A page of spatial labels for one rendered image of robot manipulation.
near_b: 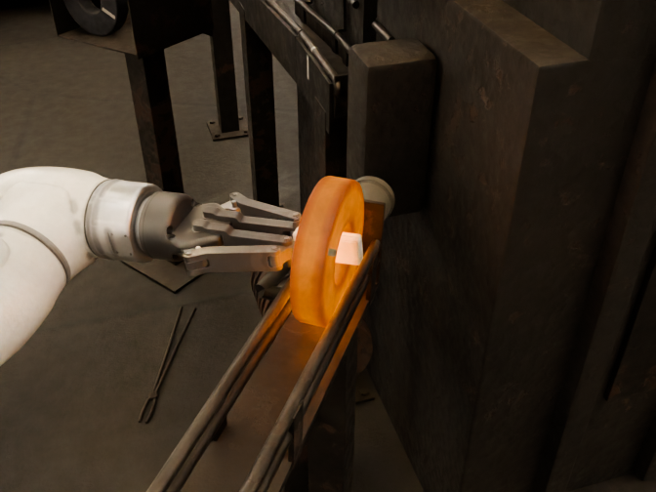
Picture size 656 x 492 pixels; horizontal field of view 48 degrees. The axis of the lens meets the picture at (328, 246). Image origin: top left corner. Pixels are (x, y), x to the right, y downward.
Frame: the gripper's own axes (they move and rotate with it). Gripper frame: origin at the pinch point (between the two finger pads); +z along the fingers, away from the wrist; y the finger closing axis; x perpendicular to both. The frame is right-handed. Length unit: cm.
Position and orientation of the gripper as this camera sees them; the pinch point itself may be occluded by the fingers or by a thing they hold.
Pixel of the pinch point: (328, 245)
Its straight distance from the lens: 74.8
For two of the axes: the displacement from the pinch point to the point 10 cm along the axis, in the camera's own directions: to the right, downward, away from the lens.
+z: 9.5, 1.2, -3.0
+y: -3.1, 5.8, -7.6
